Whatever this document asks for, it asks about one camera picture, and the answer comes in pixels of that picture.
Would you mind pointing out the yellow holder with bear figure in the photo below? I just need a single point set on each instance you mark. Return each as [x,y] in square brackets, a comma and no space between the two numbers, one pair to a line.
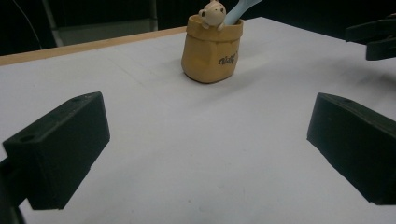
[205,53]

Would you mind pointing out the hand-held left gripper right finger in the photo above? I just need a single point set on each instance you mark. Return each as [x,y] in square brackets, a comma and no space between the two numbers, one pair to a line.
[358,149]

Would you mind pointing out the light blue hairbrush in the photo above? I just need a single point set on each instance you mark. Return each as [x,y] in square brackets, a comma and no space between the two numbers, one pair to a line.
[238,12]

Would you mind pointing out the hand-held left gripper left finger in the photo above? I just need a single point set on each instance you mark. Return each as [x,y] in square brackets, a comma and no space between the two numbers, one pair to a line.
[59,146]

